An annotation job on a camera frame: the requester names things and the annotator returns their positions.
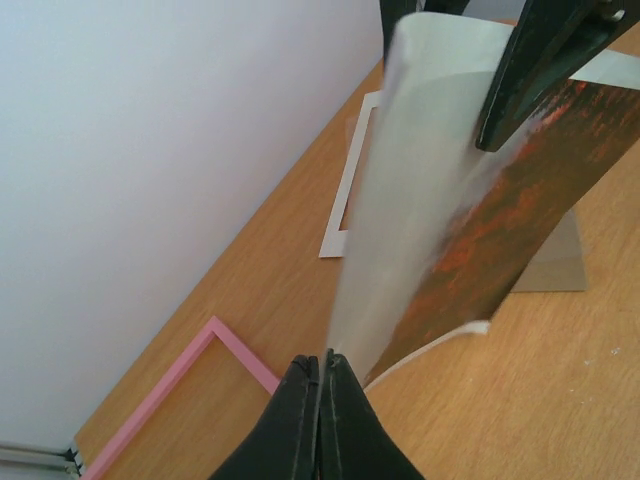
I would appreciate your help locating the pink photo frame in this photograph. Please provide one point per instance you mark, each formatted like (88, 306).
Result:
(213, 329)

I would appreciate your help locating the white mat board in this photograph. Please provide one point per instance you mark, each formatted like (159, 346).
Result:
(336, 231)

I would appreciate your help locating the brown frame backing board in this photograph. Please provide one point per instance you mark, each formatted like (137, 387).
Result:
(558, 266)

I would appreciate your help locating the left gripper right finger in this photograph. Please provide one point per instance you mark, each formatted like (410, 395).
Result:
(353, 444)

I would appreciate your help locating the landscape photo print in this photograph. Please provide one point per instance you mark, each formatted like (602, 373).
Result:
(440, 231)

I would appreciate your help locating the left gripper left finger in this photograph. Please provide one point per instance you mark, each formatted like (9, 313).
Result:
(282, 444)

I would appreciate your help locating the left aluminium corner post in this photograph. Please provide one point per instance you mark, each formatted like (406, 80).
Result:
(63, 460)

